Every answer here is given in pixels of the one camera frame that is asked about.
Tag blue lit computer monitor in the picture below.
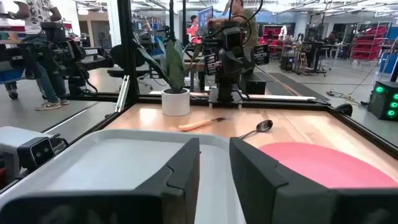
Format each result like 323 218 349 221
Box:
197 6 215 29

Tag person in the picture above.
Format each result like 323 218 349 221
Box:
11 0 71 111
186 14 201 44
207 0 261 50

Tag red shelving rack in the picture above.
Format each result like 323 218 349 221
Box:
348 21 391 62

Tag black floor mat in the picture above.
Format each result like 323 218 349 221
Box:
267 72 329 101

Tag black aluminium table frame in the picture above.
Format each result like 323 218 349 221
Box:
43 0 398 159

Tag dark metal spoon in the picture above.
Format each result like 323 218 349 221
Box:
238 119 274 140

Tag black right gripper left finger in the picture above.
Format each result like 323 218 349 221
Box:
0 138 200 224

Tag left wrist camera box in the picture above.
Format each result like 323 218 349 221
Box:
224 27 246 50

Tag silver aluminium bracket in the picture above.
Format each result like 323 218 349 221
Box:
114 75 131 113

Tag pink round plate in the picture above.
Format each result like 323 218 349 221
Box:
258 142 398 189

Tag black standing desk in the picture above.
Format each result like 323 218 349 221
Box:
302 40 331 77

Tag black office chair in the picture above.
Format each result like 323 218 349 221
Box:
107 43 154 91

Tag black computer tower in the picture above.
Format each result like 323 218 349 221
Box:
241 73 267 96

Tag black stereo camera box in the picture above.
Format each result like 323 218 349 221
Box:
17 136 55 171

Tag green plant in white pot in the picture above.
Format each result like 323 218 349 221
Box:
133 37 203 117

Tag grey plastic tray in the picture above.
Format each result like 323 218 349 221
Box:
0 129 246 224

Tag blue storage bin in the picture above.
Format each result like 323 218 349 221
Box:
0 67 27 85

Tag floor cable bundle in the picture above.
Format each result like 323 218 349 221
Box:
325 88 362 106

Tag black box with green lights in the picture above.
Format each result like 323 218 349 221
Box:
368 80 398 122

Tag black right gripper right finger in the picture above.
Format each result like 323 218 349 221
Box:
229 138 398 224

